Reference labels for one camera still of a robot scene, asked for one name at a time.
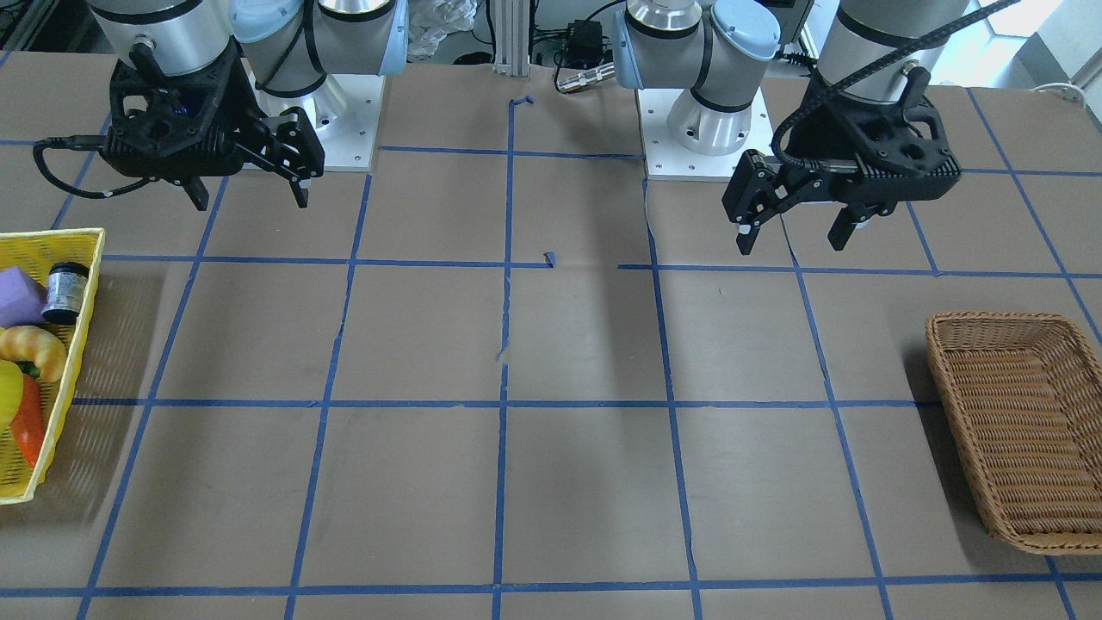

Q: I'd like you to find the brown wicker basket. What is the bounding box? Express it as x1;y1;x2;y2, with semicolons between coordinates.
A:
926;311;1101;555

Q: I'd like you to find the white base plate image-right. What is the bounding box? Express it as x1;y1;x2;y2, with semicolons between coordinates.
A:
636;88;774;183

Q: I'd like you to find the black cable image-left gripper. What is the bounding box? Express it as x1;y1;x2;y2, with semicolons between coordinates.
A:
33;135;186;202

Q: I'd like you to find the crumpled white plastic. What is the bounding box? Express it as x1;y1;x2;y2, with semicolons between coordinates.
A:
408;1;480;62

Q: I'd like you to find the yellow plastic basket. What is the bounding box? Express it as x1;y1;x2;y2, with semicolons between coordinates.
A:
0;228;106;505

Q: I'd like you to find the silver cylindrical connector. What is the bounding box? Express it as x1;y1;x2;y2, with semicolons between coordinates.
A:
554;62;616;95

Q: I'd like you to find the yellow tape roll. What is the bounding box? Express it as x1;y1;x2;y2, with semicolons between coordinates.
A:
1;360;25;431

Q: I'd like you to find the purple foam block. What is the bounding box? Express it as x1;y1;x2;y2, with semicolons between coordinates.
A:
1;267;46;329

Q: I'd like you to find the black braided cable image-right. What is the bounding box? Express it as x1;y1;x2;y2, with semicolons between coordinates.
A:
771;1;1012;164

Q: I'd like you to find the toy croissant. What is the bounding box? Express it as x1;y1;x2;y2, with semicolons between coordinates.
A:
1;325;68;384

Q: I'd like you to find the black power adapter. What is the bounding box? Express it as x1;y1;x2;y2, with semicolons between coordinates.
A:
563;20;604;65

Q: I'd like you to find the aluminium profile post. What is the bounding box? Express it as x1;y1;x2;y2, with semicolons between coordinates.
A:
487;1;534;81

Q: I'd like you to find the small black silver can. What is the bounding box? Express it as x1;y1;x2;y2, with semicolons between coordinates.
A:
40;262;90;326

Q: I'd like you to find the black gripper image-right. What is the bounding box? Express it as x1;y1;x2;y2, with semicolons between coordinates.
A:
721;65;962;255

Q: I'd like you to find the orange toy carrot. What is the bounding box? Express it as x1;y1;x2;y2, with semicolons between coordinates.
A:
10;376;45;468

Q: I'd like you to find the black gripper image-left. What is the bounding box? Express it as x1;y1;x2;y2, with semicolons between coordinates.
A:
102;40;325;213

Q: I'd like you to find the white base plate image-left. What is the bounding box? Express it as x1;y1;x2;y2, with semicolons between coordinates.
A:
241;74;386;172

